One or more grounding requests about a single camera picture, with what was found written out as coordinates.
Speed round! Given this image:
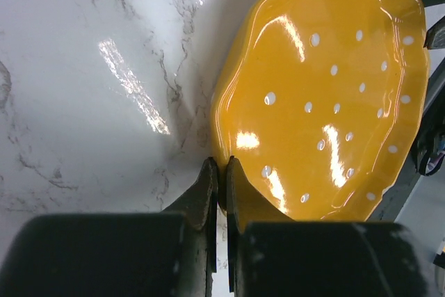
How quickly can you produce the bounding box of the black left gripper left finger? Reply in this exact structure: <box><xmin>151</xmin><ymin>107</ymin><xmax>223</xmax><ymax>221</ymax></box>
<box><xmin>1</xmin><ymin>158</ymin><xmax>218</xmax><ymax>296</ymax></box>

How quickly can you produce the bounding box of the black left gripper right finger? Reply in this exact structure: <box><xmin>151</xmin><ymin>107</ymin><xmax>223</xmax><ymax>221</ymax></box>
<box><xmin>226</xmin><ymin>158</ymin><xmax>431</xmax><ymax>296</ymax></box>

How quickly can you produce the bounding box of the yellow polka dot plate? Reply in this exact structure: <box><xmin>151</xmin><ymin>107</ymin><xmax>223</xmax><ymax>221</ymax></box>
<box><xmin>211</xmin><ymin>0</ymin><xmax>430</xmax><ymax>221</ymax></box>

